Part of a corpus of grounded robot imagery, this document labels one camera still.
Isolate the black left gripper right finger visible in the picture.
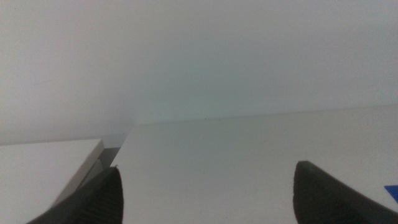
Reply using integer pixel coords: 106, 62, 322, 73
292, 160, 398, 224

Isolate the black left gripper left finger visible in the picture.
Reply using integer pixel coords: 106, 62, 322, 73
26, 166, 124, 224

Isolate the blue rectangular mat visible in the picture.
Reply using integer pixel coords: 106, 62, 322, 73
384, 185, 398, 203

